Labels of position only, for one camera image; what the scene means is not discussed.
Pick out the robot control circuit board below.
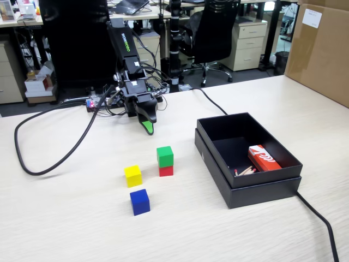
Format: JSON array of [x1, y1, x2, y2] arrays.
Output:
[[85, 93, 110, 113]]

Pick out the blue wooden cube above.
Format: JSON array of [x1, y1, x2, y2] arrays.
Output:
[[129, 188, 151, 217]]

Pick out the black waste bin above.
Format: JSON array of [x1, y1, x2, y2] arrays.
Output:
[[273, 51, 290, 76]]

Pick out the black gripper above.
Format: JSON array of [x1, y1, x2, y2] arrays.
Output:
[[123, 91, 159, 136]]

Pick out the black desk leg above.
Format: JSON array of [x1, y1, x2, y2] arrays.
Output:
[[258, 0, 282, 72]]

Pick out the small white box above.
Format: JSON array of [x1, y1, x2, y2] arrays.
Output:
[[18, 2, 38, 20]]

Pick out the thick black looped cable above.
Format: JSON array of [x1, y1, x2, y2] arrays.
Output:
[[14, 85, 116, 176]]

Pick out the black open gift box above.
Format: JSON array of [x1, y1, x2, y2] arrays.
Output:
[[196, 111, 304, 189]]

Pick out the beige three drawer cabinet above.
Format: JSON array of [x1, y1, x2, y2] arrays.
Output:
[[221, 20, 268, 72]]

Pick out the white cardboard boxes stack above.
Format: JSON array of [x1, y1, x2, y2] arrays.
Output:
[[23, 69, 57, 105]]

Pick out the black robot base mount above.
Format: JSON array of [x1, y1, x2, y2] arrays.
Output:
[[86, 101, 165, 116]]

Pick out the open black laptop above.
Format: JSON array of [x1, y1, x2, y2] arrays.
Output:
[[113, 0, 151, 15]]

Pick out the large black panel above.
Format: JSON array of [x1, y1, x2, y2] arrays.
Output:
[[38, 0, 118, 88]]

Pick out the red wooden cube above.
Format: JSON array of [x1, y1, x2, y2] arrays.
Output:
[[159, 165, 175, 177]]

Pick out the yellow wooden cube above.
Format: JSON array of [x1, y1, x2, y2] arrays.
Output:
[[124, 164, 143, 188]]

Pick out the white shipping label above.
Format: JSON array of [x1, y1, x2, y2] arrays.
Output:
[[302, 8, 323, 28]]

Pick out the clear display box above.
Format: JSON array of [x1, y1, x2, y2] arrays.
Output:
[[0, 3, 16, 23]]

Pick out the green wooden cube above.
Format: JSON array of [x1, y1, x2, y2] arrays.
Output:
[[156, 146, 175, 168]]

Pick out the large brown cardboard box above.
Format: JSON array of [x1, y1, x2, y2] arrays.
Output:
[[284, 0, 349, 109]]

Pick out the black pole white bands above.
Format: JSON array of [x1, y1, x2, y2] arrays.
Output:
[[168, 0, 183, 93]]

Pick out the long black power cable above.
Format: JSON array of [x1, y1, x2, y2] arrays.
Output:
[[188, 87, 340, 262]]

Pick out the orange red matchbox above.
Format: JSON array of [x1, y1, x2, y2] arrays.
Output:
[[248, 145, 282, 173]]

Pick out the black mesh office chair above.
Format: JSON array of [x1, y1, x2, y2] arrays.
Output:
[[180, 0, 241, 88]]

